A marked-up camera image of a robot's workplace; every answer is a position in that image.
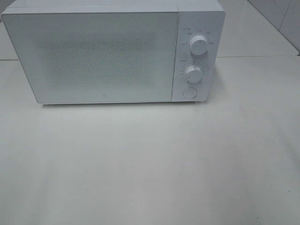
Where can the white timer knob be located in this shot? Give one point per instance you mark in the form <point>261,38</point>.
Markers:
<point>193,74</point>

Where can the white microwave door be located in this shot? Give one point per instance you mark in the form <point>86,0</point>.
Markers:
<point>96,58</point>

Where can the round door release button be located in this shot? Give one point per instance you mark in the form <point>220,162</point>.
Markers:
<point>190,93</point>

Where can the white microwave oven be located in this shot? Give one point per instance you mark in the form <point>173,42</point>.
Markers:
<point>194,17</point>

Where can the upper white control knob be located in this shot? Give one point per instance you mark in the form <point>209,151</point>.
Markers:
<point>198,44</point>

